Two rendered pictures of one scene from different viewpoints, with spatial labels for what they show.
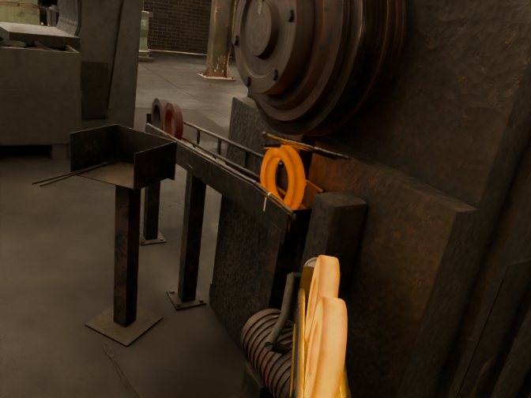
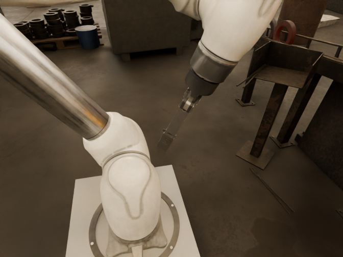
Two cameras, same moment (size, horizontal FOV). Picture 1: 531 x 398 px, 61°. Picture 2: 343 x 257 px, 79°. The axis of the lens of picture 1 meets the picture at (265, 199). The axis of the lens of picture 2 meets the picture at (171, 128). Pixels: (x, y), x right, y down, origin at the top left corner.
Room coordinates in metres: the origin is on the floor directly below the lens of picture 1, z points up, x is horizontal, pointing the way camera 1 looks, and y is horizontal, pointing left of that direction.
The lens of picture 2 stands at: (0.25, 0.71, 1.09)
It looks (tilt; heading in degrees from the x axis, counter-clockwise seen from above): 40 degrees down; 18
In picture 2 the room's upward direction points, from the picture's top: straight up
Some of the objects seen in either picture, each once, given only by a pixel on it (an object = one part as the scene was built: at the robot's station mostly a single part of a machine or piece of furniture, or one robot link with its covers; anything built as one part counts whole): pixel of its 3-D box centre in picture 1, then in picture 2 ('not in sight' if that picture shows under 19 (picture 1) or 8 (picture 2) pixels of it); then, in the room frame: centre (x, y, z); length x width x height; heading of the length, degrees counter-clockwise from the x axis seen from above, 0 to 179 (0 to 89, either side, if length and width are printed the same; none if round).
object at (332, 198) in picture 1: (332, 244); not in sight; (0.94, -0.17, 0.68); 0.11 x 0.08 x 0.24; 122
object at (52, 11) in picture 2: not in sight; (57, 26); (2.98, 3.41, 0.22); 1.20 x 0.81 x 0.44; 127
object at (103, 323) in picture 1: (122, 236); (267, 111); (1.40, 0.48, 0.36); 0.26 x 0.20 x 0.72; 67
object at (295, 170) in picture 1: (281, 179); not in sight; (1.13, -0.03, 0.75); 0.18 x 0.03 x 0.18; 31
